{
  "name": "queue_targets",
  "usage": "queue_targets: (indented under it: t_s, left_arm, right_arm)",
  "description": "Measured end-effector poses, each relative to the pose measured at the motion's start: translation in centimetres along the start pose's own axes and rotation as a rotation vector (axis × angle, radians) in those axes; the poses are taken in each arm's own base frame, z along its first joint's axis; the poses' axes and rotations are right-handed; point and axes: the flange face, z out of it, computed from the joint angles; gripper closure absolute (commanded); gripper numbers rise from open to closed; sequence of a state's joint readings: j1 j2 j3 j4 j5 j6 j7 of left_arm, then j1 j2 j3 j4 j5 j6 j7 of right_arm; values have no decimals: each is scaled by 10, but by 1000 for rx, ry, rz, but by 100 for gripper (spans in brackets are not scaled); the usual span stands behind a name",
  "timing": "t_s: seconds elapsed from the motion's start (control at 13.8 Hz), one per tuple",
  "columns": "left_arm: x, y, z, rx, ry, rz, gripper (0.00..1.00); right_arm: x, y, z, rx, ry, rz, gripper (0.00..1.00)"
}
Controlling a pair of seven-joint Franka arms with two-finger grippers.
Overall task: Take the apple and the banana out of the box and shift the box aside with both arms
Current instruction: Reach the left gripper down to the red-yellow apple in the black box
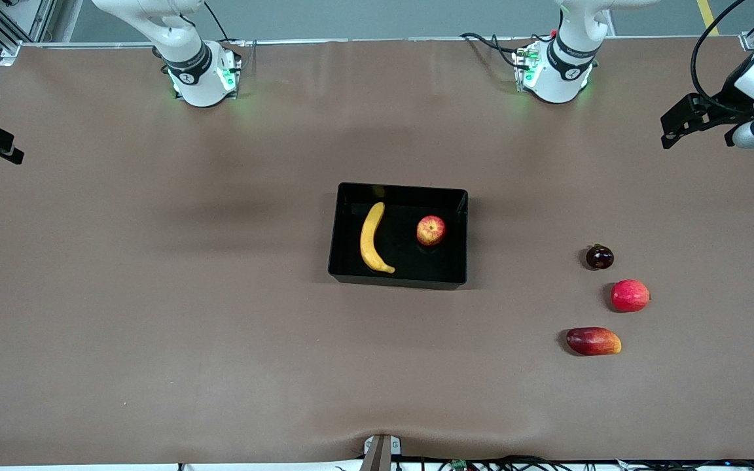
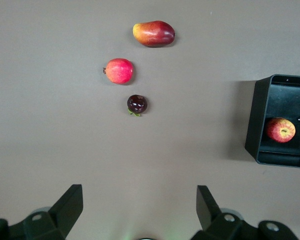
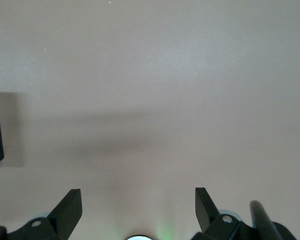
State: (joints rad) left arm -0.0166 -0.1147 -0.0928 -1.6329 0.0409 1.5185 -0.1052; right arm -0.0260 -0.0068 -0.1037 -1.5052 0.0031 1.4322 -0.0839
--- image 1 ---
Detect red yellow apple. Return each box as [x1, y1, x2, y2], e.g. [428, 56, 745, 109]
[416, 215, 447, 247]

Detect black plastic box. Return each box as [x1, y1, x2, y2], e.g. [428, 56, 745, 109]
[328, 182, 469, 290]

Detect yellow banana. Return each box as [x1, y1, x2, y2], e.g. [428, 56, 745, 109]
[359, 201, 396, 274]

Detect dark purple mangosteen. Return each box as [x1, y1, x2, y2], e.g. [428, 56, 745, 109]
[585, 243, 615, 270]

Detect round red fruit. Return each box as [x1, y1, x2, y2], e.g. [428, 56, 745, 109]
[610, 279, 651, 313]

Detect red yellow mango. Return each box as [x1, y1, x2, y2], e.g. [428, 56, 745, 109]
[565, 326, 623, 357]

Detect brown table mat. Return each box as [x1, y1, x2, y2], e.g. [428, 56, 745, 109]
[0, 36, 754, 466]

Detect black left arm base cables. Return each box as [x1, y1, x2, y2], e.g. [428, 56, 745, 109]
[459, 31, 523, 71]

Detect black right arm base cable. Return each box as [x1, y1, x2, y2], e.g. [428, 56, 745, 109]
[204, 0, 257, 50]

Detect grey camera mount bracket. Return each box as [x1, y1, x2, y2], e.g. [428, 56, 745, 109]
[363, 434, 403, 471]

